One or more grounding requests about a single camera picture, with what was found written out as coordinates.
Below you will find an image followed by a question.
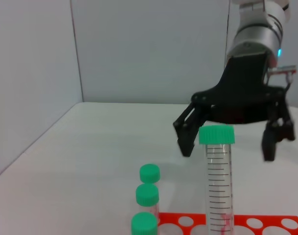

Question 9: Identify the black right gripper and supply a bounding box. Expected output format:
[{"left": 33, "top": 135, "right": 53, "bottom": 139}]
[{"left": 173, "top": 52, "right": 297, "bottom": 162}]

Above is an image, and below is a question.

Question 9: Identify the clear green-capped test tube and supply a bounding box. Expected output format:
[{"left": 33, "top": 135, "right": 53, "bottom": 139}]
[
  {"left": 131, "top": 211, "right": 159, "bottom": 235},
  {"left": 139, "top": 164, "right": 161, "bottom": 184},
  {"left": 199, "top": 125, "right": 236, "bottom": 235},
  {"left": 135, "top": 183, "right": 160, "bottom": 225}
]

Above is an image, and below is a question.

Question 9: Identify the orange plastic test tube rack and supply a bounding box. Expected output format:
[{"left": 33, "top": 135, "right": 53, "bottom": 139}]
[{"left": 157, "top": 212, "right": 298, "bottom": 235}]

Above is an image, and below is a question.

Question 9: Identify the right arm cable with plug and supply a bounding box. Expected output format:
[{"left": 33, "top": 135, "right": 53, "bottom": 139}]
[{"left": 268, "top": 65, "right": 298, "bottom": 89}]

